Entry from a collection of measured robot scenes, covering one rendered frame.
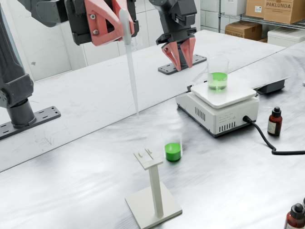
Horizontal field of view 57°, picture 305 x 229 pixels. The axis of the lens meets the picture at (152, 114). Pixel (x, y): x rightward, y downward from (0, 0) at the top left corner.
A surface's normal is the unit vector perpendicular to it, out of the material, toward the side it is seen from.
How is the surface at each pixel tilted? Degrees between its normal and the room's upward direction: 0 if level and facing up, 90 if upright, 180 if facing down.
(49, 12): 90
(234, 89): 0
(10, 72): 91
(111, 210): 0
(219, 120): 90
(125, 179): 0
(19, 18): 90
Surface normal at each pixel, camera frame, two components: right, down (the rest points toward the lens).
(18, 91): 0.86, 0.21
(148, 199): -0.11, -0.85
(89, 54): 0.57, 0.37
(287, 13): -0.84, 0.38
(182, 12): 0.28, -0.05
